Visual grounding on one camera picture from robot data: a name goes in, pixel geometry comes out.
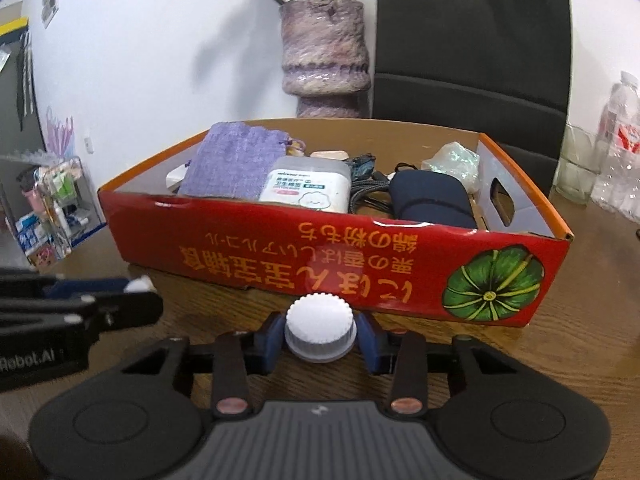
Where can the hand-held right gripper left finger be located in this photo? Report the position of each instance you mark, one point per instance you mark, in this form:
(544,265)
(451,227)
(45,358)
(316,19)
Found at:
(267,346)

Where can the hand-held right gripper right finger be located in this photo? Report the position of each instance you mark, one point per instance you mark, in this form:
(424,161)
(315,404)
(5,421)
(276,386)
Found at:
(372,347)

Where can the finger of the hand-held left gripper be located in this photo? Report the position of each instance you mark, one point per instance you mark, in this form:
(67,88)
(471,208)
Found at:
(130,312)
(85,288)

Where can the white bottle cap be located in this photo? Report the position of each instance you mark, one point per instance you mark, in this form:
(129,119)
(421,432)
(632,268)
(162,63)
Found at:
(320,325)

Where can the red cardboard box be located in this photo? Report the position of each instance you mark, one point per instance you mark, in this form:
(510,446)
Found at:
(250,260)

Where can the dark blue pouch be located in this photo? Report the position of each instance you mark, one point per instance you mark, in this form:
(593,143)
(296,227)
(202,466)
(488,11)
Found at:
(430,202)

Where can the white wet wipes pack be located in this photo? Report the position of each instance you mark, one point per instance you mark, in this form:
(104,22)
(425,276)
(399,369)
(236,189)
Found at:
(305,185)

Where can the purple cloth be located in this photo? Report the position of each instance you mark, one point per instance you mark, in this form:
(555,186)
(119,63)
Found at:
(230,160)

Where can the wooden desktop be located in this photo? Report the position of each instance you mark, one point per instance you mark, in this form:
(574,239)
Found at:
(575,335)

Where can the clear organizer with small goods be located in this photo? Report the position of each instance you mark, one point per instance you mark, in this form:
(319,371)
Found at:
(55,200)

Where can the blue patterned wrapper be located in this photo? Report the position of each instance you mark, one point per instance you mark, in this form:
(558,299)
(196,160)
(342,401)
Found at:
(361,166)

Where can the yellowish snack bag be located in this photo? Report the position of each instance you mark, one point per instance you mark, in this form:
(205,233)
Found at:
(296,146)

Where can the pale green crumpled plastic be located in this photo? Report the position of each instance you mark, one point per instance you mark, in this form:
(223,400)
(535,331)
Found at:
(452,162)

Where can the dark cabinet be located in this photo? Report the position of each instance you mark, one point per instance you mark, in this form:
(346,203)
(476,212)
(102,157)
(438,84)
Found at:
(17,90)

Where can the clear glass jar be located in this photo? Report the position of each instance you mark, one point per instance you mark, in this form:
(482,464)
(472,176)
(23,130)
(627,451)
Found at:
(576,170)

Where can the purple mottled vase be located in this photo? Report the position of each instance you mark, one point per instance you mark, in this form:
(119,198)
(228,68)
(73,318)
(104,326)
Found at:
(325,50)

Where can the shrink-wrapped water bottle pack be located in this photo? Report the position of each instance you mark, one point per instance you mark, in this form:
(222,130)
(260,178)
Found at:
(620,160)

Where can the black paper bag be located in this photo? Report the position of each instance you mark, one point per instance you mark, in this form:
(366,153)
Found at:
(470,35)

